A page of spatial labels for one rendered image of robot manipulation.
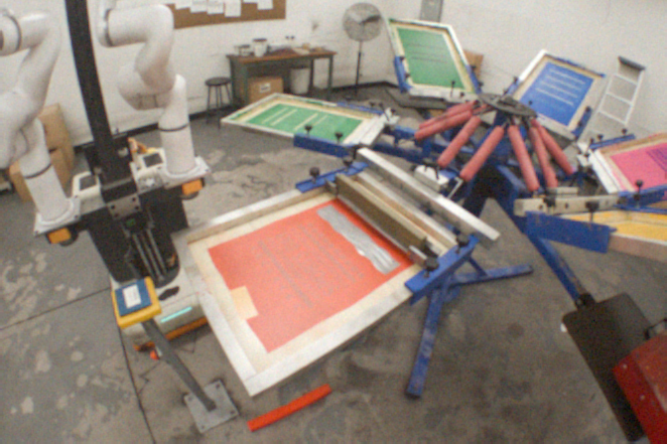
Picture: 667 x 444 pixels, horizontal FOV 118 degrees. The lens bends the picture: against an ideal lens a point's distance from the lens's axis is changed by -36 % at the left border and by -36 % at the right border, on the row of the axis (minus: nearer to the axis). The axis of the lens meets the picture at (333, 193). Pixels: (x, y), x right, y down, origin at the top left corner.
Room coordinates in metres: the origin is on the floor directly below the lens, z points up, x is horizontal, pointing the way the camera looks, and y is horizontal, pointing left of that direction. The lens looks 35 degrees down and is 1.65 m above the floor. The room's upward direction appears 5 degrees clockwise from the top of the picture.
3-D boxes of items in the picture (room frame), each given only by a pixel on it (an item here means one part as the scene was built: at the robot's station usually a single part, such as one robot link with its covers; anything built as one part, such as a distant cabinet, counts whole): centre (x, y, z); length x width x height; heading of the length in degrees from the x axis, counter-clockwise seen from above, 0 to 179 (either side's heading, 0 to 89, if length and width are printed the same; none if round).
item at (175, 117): (0.81, 0.51, 1.37); 0.13 x 0.10 x 0.16; 111
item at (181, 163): (0.82, 0.51, 1.21); 0.16 x 0.13 x 0.15; 42
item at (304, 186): (1.04, 0.02, 0.98); 0.30 x 0.05 x 0.07; 130
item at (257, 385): (0.68, 0.02, 0.97); 0.79 x 0.58 x 0.04; 130
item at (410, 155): (1.57, -0.21, 0.90); 1.24 x 0.06 x 0.06; 70
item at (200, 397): (0.41, 0.53, 0.48); 0.22 x 0.22 x 0.96; 40
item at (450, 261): (0.62, -0.34, 0.98); 0.30 x 0.05 x 0.07; 130
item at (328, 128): (1.67, 0.06, 1.05); 1.08 x 0.61 x 0.23; 70
